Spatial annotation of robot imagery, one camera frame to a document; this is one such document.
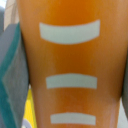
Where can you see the toy bread loaf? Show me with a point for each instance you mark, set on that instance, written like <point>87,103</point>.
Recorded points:
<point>76,52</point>

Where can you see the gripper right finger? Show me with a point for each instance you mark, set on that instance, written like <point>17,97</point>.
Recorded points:
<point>125,89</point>

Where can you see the yellow butter box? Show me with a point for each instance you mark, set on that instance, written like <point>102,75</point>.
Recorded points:
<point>29,115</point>

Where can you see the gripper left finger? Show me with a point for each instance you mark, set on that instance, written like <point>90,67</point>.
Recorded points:
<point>14,77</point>

